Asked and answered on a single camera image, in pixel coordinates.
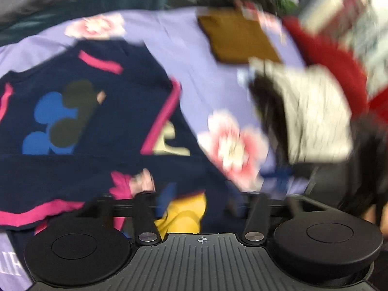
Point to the red cloth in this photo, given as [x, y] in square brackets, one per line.
[333, 57]

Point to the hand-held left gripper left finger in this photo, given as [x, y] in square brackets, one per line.
[165, 198]

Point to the dark brown cloth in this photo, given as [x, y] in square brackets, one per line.
[266, 106]

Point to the navy cartoon print shirt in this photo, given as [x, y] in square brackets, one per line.
[127, 112]

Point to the white polka dot garment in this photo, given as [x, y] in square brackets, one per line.
[315, 112]

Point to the brown folded garment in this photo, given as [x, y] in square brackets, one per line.
[242, 39]

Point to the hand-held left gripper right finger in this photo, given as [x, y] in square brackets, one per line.
[236, 200]

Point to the white red printed clutter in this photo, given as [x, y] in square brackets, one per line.
[363, 30]

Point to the purple floral bedsheet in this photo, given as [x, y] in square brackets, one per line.
[194, 60]

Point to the teal blanket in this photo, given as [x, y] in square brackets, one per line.
[91, 3]

